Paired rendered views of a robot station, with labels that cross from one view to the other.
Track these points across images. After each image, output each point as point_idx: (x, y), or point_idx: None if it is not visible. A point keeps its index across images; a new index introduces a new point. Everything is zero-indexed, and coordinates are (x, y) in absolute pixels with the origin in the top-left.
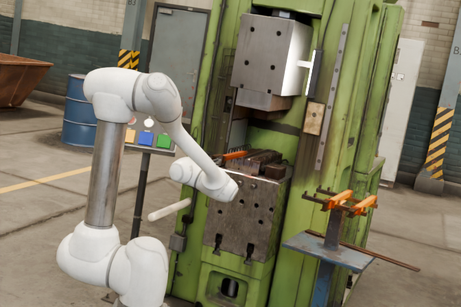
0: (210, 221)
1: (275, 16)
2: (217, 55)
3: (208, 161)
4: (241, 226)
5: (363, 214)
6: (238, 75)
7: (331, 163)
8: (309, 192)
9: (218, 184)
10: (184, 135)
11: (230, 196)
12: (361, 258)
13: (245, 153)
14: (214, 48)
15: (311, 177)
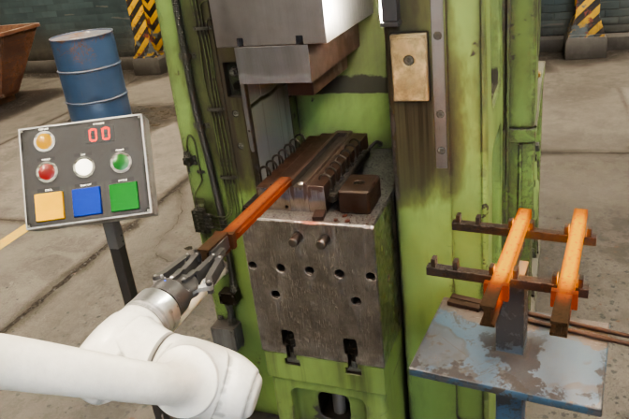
0: (265, 312)
1: None
2: None
3: (136, 382)
4: (321, 312)
5: (582, 293)
6: (226, 21)
7: (468, 149)
8: (435, 212)
9: (197, 403)
10: (8, 367)
11: (243, 413)
12: (586, 362)
13: (287, 182)
14: None
15: (432, 184)
